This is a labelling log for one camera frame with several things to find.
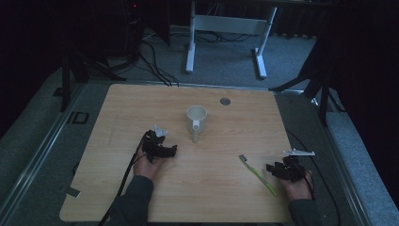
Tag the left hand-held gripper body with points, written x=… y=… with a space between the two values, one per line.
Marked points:
x=151 y=143

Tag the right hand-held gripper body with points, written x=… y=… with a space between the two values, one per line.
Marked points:
x=294 y=169

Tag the person's right hand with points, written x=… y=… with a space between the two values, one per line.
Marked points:
x=298 y=188

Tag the person's left hand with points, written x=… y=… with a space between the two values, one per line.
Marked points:
x=146 y=168

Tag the green toothbrush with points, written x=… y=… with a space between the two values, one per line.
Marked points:
x=257 y=175

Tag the white cup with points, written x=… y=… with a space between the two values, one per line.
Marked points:
x=196 y=119

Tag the grey table grommet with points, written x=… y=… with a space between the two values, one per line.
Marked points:
x=225 y=101

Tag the black tripod stand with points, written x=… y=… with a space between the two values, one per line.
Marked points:
x=313 y=81
x=78 y=67

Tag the grey tape piece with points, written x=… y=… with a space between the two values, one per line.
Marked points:
x=70 y=191

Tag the white desk frame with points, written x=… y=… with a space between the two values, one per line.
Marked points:
x=230 y=25

